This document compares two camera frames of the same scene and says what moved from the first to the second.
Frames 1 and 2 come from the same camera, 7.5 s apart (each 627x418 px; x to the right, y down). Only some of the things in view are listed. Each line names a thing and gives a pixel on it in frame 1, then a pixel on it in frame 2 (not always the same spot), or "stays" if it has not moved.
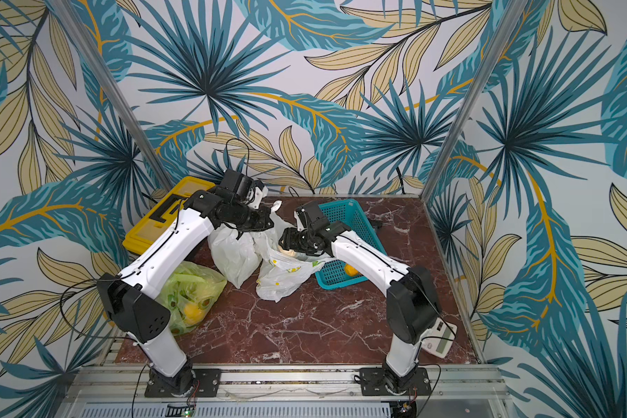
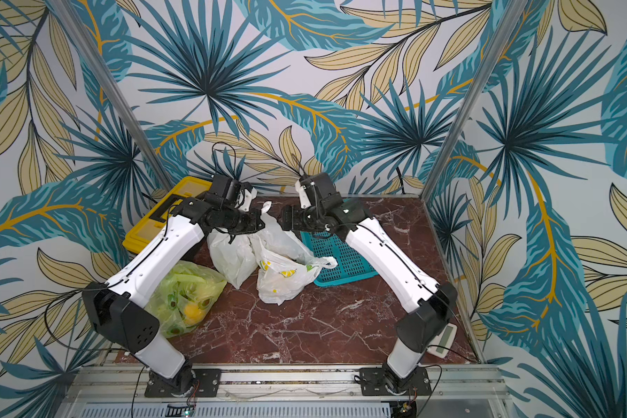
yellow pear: (193, 314) stays
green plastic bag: (188, 293) stays
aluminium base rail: (290, 391) stays
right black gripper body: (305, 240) -> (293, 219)
